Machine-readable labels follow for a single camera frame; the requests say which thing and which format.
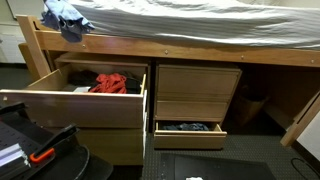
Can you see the blue t-shirt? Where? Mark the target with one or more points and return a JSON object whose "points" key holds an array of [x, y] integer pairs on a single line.
{"points": [[66, 16]]}

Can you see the open small wooden drawer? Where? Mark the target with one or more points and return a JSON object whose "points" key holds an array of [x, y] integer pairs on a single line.
{"points": [[190, 140]]}

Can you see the open wide wooden drawer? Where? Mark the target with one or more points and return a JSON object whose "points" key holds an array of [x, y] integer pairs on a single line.
{"points": [[83, 110]]}

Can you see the narrow wooden dresser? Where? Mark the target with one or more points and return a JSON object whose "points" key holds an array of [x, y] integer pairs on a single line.
{"points": [[196, 81]]}

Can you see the dark blue clothes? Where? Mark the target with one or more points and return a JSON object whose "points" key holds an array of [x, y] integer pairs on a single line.
{"points": [[186, 127]]}

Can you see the red garment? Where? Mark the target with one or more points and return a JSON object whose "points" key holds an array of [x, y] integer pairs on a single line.
{"points": [[110, 83]]}

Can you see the white sheeted mattress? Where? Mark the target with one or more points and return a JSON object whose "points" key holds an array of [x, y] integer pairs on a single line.
{"points": [[183, 23]]}

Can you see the wide wooden dresser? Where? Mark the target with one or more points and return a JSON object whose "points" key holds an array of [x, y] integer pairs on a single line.
{"points": [[110, 146]]}

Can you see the brown paper bag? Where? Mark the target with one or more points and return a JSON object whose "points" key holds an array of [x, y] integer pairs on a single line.
{"points": [[248, 110]]}

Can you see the small white object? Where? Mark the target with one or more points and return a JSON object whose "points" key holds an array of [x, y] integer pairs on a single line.
{"points": [[194, 178]]}

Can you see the white cabinet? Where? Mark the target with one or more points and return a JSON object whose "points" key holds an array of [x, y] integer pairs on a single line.
{"points": [[10, 46]]}

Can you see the aluminium extrusion bar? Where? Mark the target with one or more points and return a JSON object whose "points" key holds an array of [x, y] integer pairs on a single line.
{"points": [[11, 155]]}

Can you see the wooden bed frame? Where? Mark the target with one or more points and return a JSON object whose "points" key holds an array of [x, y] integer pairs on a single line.
{"points": [[133, 46]]}

